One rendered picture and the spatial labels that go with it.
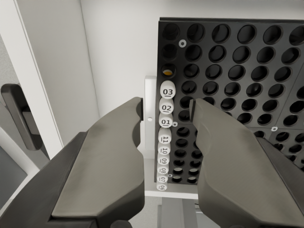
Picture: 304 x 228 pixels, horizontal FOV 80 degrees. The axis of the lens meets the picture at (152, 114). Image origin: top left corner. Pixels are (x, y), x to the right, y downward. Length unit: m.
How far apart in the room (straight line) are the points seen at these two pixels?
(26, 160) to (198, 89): 0.45
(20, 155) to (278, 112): 0.50
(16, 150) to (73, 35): 0.37
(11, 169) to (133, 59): 0.41
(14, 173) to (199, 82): 0.48
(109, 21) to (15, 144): 0.37
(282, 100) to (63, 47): 0.19
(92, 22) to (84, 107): 0.09
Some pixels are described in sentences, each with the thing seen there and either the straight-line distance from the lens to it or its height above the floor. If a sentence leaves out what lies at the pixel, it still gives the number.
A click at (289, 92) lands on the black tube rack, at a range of 0.19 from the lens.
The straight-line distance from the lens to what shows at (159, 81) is 0.16.
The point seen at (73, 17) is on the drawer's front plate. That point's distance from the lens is 0.21.
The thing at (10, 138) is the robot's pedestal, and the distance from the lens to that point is 0.50.
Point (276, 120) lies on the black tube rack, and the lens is 0.20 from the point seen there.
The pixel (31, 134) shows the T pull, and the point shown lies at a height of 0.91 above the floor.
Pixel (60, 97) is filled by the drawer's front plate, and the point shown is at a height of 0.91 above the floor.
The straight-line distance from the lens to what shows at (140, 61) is 0.22.
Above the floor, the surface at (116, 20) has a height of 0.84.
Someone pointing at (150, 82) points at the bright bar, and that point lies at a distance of 0.21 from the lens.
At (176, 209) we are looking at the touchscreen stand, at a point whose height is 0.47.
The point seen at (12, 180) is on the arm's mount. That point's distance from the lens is 0.54.
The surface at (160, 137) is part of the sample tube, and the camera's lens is 0.17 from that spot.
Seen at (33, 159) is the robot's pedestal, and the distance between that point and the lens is 0.53.
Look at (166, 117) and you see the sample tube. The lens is 0.16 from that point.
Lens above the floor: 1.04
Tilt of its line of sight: 58 degrees down
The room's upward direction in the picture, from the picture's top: 173 degrees counter-clockwise
